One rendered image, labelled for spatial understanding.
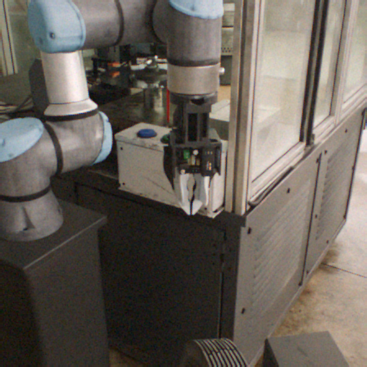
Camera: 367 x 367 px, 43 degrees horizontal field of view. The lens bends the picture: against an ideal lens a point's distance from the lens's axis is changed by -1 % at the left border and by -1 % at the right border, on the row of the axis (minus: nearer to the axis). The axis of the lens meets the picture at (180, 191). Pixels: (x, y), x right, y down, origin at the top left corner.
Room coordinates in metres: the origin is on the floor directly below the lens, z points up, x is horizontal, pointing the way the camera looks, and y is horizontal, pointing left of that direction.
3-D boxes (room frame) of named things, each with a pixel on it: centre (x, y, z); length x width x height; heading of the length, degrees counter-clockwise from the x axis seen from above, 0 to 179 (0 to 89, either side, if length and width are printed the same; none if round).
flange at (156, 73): (1.48, 0.09, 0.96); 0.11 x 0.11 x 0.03
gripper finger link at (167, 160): (0.69, 0.00, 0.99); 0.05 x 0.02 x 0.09; 96
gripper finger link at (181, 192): (0.67, 0.00, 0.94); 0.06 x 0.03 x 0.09; 6
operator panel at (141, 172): (1.05, 0.01, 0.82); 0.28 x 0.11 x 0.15; 57
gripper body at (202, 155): (0.66, -0.02, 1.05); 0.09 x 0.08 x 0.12; 6
